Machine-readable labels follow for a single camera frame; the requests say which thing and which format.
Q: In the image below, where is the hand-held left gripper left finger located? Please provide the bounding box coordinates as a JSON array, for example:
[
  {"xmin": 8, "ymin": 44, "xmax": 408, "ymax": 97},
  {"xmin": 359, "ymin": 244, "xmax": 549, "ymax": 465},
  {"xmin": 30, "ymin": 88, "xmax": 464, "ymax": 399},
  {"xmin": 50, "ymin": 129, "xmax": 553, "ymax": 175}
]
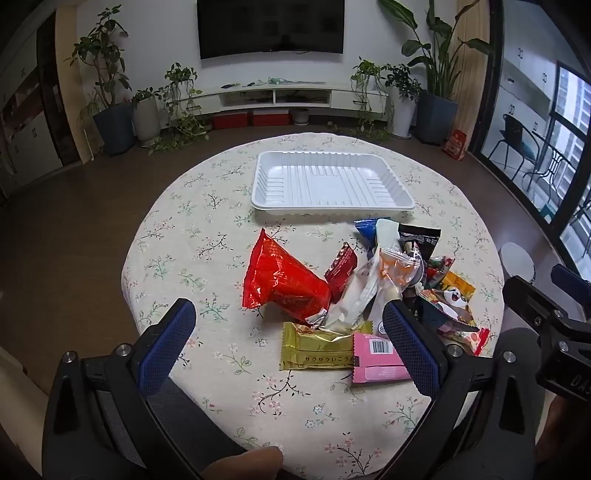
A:
[{"xmin": 41, "ymin": 298, "xmax": 205, "ymax": 480}]

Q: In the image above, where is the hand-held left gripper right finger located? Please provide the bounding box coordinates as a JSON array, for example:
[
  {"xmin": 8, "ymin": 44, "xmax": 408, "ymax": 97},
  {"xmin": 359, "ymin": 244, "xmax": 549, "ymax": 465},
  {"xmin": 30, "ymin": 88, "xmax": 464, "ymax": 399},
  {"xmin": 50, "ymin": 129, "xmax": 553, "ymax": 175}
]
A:
[{"xmin": 373, "ymin": 299, "xmax": 539, "ymax": 480}]

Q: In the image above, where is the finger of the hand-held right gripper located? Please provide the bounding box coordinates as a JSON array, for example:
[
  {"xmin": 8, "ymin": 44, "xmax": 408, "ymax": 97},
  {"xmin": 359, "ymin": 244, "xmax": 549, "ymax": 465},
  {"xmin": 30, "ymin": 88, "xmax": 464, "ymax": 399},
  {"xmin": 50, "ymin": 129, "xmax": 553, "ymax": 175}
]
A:
[
  {"xmin": 502, "ymin": 275, "xmax": 576, "ymax": 340},
  {"xmin": 551, "ymin": 263, "xmax": 591, "ymax": 320}
]

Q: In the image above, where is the pink snack packet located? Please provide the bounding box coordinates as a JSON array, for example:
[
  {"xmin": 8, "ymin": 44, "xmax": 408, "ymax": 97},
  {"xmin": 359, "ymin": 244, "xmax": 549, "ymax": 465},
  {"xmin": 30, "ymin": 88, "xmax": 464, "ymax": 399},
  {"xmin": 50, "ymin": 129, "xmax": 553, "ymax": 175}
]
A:
[{"xmin": 351, "ymin": 332, "xmax": 413, "ymax": 385}]

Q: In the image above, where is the red strawberry candy packet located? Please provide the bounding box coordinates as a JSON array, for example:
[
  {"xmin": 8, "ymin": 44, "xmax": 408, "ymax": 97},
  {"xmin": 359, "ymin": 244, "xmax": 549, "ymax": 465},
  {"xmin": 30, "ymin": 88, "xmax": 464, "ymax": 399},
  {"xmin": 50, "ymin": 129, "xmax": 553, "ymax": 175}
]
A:
[{"xmin": 438, "ymin": 323, "xmax": 491, "ymax": 357}]

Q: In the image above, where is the panda print snack packet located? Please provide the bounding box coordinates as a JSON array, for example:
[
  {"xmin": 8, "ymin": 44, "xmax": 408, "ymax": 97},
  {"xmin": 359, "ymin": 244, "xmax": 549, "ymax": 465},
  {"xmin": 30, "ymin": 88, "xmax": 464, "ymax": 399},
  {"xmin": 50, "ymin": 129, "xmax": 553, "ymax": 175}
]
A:
[{"xmin": 418, "ymin": 286, "xmax": 481, "ymax": 334}]

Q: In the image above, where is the orange snack bar packet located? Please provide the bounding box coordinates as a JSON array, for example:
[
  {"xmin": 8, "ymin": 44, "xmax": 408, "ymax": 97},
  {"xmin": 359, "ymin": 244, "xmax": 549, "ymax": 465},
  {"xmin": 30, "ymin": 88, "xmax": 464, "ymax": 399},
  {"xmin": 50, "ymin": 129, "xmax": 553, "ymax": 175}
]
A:
[{"xmin": 441, "ymin": 270, "xmax": 477, "ymax": 301}]

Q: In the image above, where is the white silver snack packet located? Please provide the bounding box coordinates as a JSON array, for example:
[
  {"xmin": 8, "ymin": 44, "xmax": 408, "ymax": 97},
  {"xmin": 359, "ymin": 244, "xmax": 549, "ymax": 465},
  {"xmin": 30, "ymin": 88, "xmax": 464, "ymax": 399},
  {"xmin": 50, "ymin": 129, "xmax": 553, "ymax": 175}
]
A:
[{"xmin": 318, "ymin": 218, "xmax": 400, "ymax": 334}]

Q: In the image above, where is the clear packet orange print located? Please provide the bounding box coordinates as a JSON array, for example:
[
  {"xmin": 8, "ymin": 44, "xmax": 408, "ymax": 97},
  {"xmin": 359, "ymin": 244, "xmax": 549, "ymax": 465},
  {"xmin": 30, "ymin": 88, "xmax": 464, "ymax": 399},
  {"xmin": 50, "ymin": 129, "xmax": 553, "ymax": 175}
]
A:
[{"xmin": 378, "ymin": 246, "xmax": 424, "ymax": 303}]

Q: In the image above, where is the green snack packet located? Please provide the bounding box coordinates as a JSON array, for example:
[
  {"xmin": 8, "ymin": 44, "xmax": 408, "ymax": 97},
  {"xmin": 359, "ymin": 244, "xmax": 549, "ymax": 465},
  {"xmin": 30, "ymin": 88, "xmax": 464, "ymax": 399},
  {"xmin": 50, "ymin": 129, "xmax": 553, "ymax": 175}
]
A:
[{"xmin": 424, "ymin": 255, "xmax": 455, "ymax": 280}]

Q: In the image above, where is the gold wafer packet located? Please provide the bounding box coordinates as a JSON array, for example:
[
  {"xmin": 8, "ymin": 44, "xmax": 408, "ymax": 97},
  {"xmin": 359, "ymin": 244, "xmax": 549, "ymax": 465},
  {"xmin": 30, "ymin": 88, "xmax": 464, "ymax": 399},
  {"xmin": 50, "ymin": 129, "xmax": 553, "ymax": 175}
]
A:
[{"xmin": 280, "ymin": 320, "xmax": 374, "ymax": 372}]

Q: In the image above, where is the small dark red packet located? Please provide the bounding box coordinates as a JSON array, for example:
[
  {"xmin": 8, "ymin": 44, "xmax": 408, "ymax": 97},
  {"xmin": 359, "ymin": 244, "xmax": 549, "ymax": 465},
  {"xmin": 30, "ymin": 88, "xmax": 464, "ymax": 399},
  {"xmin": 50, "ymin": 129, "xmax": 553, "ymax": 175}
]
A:
[{"xmin": 323, "ymin": 241, "xmax": 358, "ymax": 306}]

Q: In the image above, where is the black packet white script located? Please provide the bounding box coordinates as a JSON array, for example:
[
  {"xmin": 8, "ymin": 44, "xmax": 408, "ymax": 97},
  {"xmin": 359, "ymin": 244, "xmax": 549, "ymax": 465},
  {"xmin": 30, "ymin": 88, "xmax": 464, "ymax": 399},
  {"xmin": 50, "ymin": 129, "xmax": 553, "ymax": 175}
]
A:
[{"xmin": 397, "ymin": 223, "xmax": 443, "ymax": 260}]

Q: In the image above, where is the large red snack bag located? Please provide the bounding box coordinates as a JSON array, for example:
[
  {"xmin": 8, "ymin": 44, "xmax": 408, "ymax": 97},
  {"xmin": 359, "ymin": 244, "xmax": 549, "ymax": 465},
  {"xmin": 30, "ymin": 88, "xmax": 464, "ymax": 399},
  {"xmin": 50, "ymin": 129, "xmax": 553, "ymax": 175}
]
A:
[{"xmin": 241, "ymin": 227, "xmax": 332, "ymax": 325}]

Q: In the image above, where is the blue cookie packet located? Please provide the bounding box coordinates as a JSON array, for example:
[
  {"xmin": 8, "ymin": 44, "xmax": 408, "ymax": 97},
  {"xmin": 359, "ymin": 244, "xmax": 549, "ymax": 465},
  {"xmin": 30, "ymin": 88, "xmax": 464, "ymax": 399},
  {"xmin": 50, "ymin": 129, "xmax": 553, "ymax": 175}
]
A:
[{"xmin": 353, "ymin": 218, "xmax": 380, "ymax": 241}]

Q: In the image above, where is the white plastic tray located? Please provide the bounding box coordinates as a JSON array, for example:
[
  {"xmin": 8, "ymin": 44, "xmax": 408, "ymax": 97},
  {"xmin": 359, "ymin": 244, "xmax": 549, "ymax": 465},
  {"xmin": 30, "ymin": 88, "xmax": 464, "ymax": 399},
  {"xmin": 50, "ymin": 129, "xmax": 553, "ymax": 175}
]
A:
[{"xmin": 250, "ymin": 150, "xmax": 415, "ymax": 213}]

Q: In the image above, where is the person's left hand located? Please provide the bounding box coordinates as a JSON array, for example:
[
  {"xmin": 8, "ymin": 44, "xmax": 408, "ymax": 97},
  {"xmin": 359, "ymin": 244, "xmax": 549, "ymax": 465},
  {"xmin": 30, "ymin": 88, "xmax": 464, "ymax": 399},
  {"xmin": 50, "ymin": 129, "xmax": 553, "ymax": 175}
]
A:
[{"xmin": 198, "ymin": 445, "xmax": 284, "ymax": 480}]

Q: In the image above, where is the white round stool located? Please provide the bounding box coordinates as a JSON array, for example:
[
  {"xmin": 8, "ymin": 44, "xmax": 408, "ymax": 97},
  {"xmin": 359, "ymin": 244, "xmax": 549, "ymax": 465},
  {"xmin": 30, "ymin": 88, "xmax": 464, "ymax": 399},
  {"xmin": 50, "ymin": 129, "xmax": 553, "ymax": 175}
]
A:
[{"xmin": 501, "ymin": 242, "xmax": 537, "ymax": 285}]

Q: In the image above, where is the floral tablecloth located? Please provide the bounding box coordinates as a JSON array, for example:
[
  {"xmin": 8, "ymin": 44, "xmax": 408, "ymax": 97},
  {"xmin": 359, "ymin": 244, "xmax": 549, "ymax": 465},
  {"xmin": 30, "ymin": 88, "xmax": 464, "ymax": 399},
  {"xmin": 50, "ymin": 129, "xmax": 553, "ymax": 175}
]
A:
[{"xmin": 121, "ymin": 131, "xmax": 505, "ymax": 480}]

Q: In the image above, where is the black balcony chair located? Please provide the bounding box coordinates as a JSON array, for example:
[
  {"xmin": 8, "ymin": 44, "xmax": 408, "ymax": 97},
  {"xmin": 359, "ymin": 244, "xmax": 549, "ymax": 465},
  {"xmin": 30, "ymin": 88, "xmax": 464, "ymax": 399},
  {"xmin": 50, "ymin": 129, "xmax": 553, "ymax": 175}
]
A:
[{"xmin": 488, "ymin": 113, "xmax": 542, "ymax": 172}]

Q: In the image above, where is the red paper bag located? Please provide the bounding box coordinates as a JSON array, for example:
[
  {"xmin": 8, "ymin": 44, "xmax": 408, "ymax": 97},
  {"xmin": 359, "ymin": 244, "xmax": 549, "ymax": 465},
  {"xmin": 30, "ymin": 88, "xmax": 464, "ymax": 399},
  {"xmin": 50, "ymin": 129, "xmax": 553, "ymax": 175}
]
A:
[{"xmin": 443, "ymin": 129, "xmax": 468, "ymax": 161}]

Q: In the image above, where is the large-leaf plant dark pot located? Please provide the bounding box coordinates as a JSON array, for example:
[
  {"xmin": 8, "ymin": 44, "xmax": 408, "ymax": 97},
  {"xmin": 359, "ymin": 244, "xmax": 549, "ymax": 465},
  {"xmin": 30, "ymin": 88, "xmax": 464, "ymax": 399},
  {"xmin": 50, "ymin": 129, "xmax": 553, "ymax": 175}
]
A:
[{"xmin": 379, "ymin": 0, "xmax": 491, "ymax": 145}]

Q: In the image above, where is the tall leafy plant dark pot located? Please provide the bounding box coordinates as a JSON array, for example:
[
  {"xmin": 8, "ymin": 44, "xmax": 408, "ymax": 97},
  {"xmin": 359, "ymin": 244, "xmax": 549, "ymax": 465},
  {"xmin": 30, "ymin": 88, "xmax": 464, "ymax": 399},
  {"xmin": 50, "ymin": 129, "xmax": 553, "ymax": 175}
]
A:
[{"xmin": 68, "ymin": 4, "xmax": 136, "ymax": 156}]

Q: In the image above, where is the plant in ribbed grey pot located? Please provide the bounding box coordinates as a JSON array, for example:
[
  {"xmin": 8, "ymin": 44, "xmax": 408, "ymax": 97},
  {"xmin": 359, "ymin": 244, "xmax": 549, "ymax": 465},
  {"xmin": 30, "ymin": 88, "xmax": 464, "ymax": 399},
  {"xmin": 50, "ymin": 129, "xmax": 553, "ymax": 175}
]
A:
[{"xmin": 130, "ymin": 87, "xmax": 163, "ymax": 147}]

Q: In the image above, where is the bushy plant white pot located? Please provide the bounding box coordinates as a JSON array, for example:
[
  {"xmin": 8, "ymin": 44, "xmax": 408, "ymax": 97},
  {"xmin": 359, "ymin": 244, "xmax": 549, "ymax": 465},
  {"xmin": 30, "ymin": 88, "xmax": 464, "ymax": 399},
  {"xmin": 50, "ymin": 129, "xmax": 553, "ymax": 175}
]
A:
[{"xmin": 382, "ymin": 64, "xmax": 424, "ymax": 139}]

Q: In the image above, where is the red storage box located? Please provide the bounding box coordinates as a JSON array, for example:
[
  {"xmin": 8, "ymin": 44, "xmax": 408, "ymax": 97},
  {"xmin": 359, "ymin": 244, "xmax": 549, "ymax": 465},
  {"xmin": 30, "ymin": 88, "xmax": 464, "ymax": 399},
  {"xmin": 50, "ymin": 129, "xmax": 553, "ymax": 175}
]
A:
[{"xmin": 252, "ymin": 112, "xmax": 291, "ymax": 127}]

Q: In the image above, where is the trailing vine plant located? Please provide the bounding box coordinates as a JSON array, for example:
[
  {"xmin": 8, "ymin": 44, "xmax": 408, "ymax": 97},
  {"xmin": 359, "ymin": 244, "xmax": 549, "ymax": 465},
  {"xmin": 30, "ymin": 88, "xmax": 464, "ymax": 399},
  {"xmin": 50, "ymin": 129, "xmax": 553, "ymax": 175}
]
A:
[
  {"xmin": 328, "ymin": 58, "xmax": 393, "ymax": 143},
  {"xmin": 150, "ymin": 62, "xmax": 211, "ymax": 155}
]

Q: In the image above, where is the white television console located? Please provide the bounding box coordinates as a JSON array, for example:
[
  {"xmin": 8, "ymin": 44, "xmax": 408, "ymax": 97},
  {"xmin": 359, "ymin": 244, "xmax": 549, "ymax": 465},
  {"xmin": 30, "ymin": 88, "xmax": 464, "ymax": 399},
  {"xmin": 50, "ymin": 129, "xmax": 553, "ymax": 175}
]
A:
[{"xmin": 173, "ymin": 82, "xmax": 389, "ymax": 118}]

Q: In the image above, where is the wall television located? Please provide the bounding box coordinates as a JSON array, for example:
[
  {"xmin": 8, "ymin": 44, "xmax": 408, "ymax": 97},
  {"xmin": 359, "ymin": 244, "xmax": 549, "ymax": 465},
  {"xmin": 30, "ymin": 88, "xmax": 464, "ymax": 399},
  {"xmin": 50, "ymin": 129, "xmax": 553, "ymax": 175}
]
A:
[{"xmin": 196, "ymin": 0, "xmax": 346, "ymax": 61}]

